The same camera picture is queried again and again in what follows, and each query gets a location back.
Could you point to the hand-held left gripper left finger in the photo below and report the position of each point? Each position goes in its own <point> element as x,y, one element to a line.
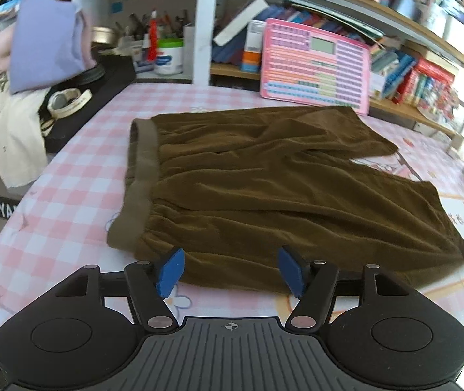
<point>170,273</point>

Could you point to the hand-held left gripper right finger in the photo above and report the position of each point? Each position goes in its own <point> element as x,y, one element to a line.
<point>291,271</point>

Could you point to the brown velvet shorts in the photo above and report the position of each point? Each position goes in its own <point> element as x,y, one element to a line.
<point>256,179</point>

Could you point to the white desk holder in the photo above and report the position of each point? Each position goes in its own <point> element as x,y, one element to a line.
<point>458,144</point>

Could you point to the pink learning tablet toy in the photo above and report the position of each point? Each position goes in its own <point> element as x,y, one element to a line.
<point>297,77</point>

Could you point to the thick red book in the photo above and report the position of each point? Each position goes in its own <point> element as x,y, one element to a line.
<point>435,71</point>

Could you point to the cream garment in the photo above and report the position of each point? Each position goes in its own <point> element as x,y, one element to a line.
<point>7,138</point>

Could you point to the black coiled belt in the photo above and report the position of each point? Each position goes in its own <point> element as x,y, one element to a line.
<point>89,76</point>

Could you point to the white jar with green lid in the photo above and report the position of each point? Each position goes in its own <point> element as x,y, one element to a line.
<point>168,59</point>

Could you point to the row of colourful books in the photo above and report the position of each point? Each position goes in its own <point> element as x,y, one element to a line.
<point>395,65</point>

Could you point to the white and orange box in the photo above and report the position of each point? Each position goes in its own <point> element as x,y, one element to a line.
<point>252,44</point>

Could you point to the red glue bottle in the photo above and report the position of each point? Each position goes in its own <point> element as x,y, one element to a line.
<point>152,36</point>

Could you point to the round metal tin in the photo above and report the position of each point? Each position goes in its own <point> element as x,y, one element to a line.
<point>101,36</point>

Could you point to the dark pen holder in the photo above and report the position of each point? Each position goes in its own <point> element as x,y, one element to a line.
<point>166,24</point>

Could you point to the white leaning book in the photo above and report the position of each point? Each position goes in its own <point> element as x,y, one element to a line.
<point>240,20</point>

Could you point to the teal flat folder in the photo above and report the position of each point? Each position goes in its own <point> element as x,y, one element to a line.
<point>338,18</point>

